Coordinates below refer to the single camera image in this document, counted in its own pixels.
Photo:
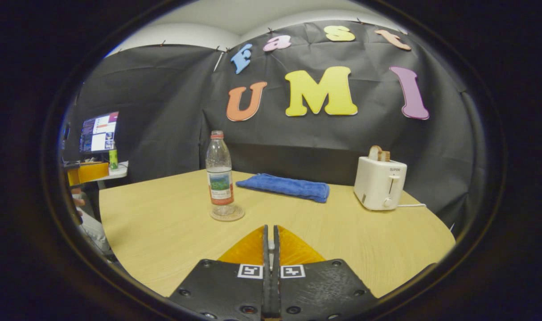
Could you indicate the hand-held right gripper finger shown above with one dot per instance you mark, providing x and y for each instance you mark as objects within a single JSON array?
[
  {"x": 277, "y": 285},
  {"x": 266, "y": 285}
]

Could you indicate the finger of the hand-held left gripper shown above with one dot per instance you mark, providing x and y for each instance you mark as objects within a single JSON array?
[{"x": 92, "y": 173}]

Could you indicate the clear plastic water bottle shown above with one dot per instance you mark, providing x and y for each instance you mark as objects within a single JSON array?
[{"x": 220, "y": 178}]

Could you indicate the green bottle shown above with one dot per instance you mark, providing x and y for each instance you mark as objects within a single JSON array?
[{"x": 113, "y": 158}]

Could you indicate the white side table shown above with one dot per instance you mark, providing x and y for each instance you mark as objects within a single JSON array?
[{"x": 118, "y": 171}]

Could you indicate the computer monitor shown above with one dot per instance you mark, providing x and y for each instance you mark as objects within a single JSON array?
[{"x": 99, "y": 133}]

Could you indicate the person's grey trousers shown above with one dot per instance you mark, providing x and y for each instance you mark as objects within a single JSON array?
[{"x": 95, "y": 232}]

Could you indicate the black backdrop cloth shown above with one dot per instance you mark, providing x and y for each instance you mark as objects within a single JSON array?
[{"x": 164, "y": 111}]

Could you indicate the blue folded towel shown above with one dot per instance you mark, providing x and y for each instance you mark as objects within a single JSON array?
[{"x": 284, "y": 187}]

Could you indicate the white toaster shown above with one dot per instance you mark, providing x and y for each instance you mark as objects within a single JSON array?
[{"x": 378, "y": 185}]

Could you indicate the toasted bread slice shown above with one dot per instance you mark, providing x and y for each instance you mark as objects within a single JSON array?
[{"x": 378, "y": 154}]

